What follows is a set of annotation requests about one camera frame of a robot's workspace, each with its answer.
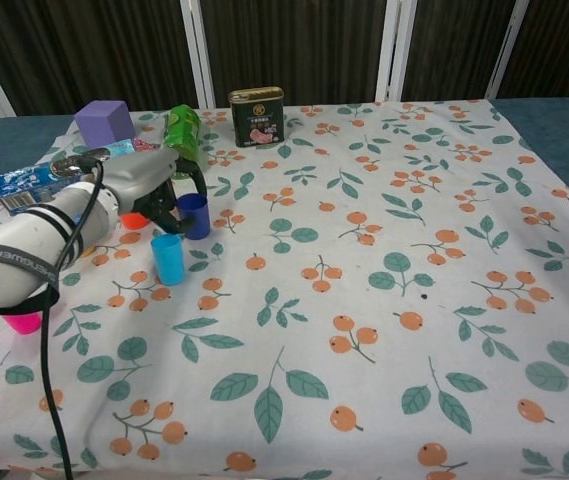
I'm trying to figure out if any light blue plastic cup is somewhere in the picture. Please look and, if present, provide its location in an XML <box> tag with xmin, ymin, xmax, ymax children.
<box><xmin>150</xmin><ymin>233</ymin><xmax>186</xmax><ymax>287</ymax></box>

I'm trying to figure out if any dark blue plastic cup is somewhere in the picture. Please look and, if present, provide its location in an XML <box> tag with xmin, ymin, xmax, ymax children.
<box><xmin>177</xmin><ymin>193</ymin><xmax>210</xmax><ymax>240</ymax></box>

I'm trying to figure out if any floral fruit print tablecloth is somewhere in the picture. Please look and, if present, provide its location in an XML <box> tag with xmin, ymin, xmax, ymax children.
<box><xmin>0</xmin><ymin>98</ymin><xmax>569</xmax><ymax>480</ymax></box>

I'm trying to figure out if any green plastic bottle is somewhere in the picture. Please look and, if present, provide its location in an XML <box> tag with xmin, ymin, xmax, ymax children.
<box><xmin>160</xmin><ymin>103</ymin><xmax>203</xmax><ymax>180</ymax></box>

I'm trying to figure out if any dark luncheon meat tin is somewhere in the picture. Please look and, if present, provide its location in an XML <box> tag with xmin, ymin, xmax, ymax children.
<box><xmin>228</xmin><ymin>85</ymin><xmax>286</xmax><ymax>148</ymax></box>

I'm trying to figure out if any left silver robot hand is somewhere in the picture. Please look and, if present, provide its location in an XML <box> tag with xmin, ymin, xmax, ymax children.
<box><xmin>97</xmin><ymin>148</ymin><xmax>211</xmax><ymax>236</ymax></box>

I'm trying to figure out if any pink plastic cup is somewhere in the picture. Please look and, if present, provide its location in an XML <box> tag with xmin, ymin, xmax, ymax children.
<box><xmin>2</xmin><ymin>308</ymin><xmax>44</xmax><ymax>337</ymax></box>

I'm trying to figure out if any dark folding screen panel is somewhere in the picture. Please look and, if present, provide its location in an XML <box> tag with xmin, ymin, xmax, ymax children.
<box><xmin>488</xmin><ymin>0</ymin><xmax>569</xmax><ymax>101</ymax></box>
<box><xmin>0</xmin><ymin>0</ymin><xmax>200</xmax><ymax>119</ymax></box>
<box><xmin>388</xmin><ymin>0</ymin><xmax>523</xmax><ymax>104</ymax></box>
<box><xmin>183</xmin><ymin>0</ymin><xmax>400</xmax><ymax>109</ymax></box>

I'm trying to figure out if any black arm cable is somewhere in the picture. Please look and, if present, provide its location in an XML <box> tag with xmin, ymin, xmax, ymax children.
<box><xmin>37</xmin><ymin>154</ymin><xmax>105</xmax><ymax>480</ymax></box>

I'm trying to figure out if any blue cookie package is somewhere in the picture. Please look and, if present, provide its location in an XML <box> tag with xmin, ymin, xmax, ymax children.
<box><xmin>0</xmin><ymin>141</ymin><xmax>138</xmax><ymax>217</ymax></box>

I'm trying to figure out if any purple foam cube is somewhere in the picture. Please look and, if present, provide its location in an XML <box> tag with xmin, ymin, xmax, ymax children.
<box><xmin>74</xmin><ymin>99</ymin><xmax>135</xmax><ymax>149</ymax></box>

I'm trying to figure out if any orange plastic cup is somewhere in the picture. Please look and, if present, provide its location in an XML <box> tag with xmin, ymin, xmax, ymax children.
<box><xmin>120</xmin><ymin>211</ymin><xmax>149</xmax><ymax>232</ymax></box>

